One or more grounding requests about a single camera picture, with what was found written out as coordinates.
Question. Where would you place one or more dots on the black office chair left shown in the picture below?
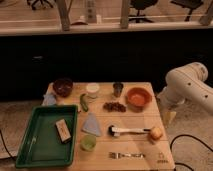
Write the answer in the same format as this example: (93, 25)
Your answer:
(43, 4)

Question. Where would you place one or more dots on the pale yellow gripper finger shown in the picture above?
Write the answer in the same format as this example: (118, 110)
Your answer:
(169, 117)

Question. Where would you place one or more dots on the light blue folded cloth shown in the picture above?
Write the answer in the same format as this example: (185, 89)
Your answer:
(49, 99)

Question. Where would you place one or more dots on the wooden block in tray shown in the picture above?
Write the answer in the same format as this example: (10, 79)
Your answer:
(63, 130)

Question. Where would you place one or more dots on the white plastic cup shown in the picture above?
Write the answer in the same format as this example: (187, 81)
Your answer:
(92, 89)

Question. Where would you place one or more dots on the dark red bowl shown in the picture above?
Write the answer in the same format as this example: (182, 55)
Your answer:
(63, 87)

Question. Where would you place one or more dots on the small metal cup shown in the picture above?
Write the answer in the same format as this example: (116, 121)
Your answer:
(118, 87)

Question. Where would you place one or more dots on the green plastic cup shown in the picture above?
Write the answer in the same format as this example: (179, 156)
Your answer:
(88, 142)

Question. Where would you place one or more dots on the green plastic tray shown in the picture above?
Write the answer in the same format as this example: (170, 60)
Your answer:
(41, 145)

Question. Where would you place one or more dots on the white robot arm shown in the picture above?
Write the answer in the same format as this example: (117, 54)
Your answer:
(185, 83)

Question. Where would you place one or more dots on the black office chair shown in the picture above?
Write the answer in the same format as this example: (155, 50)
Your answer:
(141, 5)
(43, 4)

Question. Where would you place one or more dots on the grey triangular cloth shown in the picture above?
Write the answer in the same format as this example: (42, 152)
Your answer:
(91, 125)

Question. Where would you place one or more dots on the orange bowl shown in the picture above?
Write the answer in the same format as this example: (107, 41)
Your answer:
(138, 97)

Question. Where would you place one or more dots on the silver metal fork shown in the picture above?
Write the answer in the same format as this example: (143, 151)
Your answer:
(116, 155)

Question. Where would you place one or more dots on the dark purple grape bunch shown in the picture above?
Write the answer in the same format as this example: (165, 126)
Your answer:
(114, 107)

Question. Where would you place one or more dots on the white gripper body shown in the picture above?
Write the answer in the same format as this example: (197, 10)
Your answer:
(169, 99)

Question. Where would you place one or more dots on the green cucumber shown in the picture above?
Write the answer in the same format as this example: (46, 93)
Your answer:
(83, 103)

